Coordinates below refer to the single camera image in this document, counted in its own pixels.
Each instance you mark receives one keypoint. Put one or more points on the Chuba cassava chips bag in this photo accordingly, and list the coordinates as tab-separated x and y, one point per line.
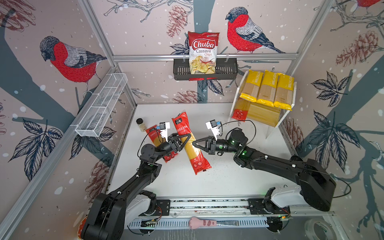
203	52

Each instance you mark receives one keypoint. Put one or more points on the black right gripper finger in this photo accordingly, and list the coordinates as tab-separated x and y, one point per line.
206	140
206	148

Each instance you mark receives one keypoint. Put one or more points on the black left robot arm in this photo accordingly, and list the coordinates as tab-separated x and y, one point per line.
106	219

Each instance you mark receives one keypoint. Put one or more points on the spice jar black lid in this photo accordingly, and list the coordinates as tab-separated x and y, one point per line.
141	124

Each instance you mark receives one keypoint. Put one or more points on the pink handled scraper tool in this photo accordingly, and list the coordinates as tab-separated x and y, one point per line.
195	223

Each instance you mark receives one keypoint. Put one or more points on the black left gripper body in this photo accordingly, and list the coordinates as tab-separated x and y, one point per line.
169	139

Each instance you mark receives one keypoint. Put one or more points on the yellow pasta bag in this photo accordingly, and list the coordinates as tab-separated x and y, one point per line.
252	86
268	89
284	92

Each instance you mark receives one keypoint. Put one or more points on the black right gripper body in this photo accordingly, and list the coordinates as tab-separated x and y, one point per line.
213	148

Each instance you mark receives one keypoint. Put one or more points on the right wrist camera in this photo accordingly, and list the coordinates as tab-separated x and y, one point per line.
214	126

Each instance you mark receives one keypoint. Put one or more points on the red spaghetti bag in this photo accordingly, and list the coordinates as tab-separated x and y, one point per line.
155	136
241	110
195	155

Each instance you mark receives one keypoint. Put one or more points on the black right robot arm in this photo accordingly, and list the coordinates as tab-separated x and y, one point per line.
313	185

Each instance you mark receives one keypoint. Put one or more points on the black hanging wire basket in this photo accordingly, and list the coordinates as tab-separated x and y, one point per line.
223	69

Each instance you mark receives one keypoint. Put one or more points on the clear tape roll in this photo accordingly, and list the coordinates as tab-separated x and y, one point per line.
318	229

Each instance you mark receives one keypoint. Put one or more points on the wooden two-tier shelf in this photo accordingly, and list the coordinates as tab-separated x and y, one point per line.
272	117

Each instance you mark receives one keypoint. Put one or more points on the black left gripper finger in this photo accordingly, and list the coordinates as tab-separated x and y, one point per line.
182	146
184	137

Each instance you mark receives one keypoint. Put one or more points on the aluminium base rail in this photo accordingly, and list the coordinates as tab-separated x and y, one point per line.
145	215

